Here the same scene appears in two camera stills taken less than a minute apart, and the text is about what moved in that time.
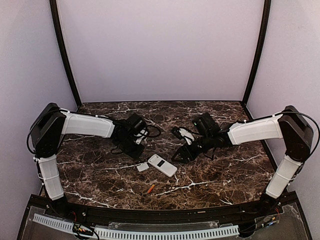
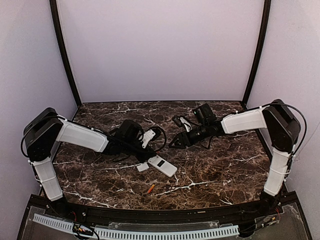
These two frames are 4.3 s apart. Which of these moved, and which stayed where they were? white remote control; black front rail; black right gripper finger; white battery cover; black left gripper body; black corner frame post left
Moved: black right gripper finger; black left gripper body
Stayed: black front rail; black corner frame post left; white battery cover; white remote control
